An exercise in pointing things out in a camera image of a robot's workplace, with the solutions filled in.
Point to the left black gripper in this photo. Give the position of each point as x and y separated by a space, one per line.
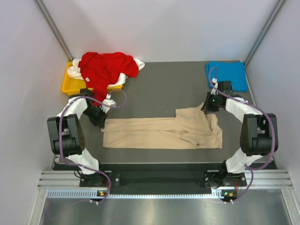
100 122

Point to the red t shirt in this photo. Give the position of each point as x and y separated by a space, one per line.
118 61

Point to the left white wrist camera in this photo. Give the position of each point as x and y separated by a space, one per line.
107 104

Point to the grey slotted cable duct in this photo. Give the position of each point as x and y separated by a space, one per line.
97 194

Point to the beige t shirt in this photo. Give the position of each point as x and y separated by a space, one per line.
191 128

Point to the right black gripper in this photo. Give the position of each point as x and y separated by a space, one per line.
207 107

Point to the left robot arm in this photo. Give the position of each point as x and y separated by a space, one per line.
67 138

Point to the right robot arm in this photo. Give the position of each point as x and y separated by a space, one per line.
258 138

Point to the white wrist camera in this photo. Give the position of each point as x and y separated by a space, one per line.
107 104
215 86

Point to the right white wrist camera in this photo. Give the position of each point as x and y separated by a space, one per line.
215 86

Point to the yellow plastic bin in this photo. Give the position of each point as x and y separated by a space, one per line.
71 85

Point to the folded blue t shirt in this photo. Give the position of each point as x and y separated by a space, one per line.
229 71

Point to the white t shirt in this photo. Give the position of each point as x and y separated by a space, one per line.
74 73

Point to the aluminium frame rail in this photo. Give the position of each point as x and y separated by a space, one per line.
263 179

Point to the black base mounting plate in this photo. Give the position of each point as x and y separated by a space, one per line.
202 179

